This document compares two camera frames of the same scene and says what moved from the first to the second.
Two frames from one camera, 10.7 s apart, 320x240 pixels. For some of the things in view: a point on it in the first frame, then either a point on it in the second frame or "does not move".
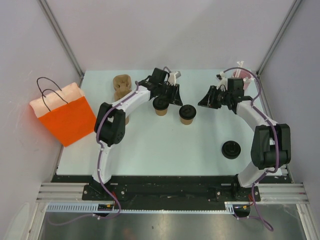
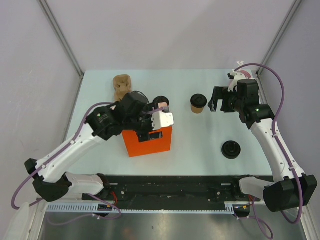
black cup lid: (187, 112) → (198, 100)
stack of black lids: (230, 149) does not move
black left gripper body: (166, 91) → (143, 123)
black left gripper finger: (177, 98) → (151, 136)
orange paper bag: (66, 112) → (135, 148)
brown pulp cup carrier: (122, 84) does not move
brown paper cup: (186, 122) → (197, 110)
